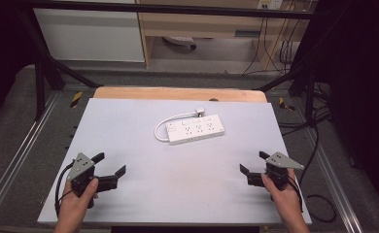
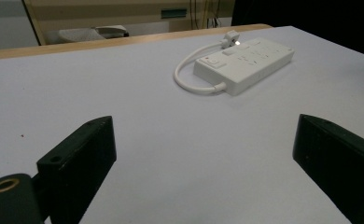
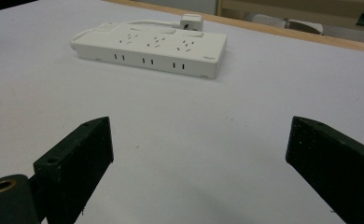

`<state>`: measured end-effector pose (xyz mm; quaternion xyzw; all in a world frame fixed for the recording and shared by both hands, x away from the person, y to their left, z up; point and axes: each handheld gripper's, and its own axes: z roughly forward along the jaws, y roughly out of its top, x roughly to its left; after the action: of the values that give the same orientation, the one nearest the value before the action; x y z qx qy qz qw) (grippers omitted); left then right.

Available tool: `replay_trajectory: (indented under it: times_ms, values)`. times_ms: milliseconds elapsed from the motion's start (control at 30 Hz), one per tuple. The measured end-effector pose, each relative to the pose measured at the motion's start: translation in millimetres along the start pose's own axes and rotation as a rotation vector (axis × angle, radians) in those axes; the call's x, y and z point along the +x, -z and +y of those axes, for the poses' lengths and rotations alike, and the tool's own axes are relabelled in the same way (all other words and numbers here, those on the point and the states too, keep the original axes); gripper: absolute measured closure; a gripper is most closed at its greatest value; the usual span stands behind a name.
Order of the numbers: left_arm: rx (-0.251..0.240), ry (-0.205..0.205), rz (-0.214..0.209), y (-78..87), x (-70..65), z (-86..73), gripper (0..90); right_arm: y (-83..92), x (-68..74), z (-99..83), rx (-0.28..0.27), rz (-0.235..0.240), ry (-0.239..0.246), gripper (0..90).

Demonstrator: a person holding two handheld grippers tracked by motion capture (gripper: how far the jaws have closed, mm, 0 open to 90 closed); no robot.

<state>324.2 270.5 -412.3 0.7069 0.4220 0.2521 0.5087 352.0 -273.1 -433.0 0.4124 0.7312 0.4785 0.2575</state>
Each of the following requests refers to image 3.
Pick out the white power strip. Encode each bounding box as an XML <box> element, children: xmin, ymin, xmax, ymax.
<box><xmin>70</xmin><ymin>21</ymin><xmax>229</xmax><ymax>80</ymax></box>

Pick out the white power plug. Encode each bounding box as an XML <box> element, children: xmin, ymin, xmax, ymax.
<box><xmin>179</xmin><ymin>13</ymin><xmax>204</xmax><ymax>32</ymax></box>

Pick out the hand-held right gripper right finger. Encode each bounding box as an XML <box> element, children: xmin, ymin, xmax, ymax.
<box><xmin>285</xmin><ymin>116</ymin><xmax>364</xmax><ymax>224</ymax></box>

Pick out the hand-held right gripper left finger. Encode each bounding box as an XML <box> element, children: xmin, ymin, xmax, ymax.
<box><xmin>33</xmin><ymin>116</ymin><xmax>115</xmax><ymax>224</ymax></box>

